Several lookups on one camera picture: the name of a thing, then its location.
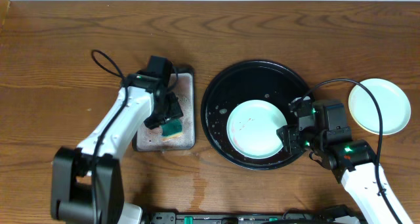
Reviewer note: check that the green plate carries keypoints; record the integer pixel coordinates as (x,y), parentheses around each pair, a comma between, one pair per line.
(393,103)
(251,129)

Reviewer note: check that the black round tray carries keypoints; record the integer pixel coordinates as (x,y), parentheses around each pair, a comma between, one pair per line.
(244,81)

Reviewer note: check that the green yellow sponge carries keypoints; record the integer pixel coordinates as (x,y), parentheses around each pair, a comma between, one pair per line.
(171,129)

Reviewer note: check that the black rectangular soapy tray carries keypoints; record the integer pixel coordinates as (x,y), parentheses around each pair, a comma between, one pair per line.
(146,140)

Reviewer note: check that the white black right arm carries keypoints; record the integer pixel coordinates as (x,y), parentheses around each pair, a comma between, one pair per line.
(353,165)

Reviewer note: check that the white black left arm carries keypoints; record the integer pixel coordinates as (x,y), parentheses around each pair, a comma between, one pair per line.
(87,185)

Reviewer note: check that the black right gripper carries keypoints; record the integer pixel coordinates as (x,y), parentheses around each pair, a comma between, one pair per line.
(291,141)

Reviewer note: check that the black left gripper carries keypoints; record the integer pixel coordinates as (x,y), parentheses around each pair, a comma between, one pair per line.
(174,101)

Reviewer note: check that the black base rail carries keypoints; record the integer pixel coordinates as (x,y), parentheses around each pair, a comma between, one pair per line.
(332,215)

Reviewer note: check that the yellow plate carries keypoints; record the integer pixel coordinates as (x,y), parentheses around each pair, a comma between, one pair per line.
(357,119)

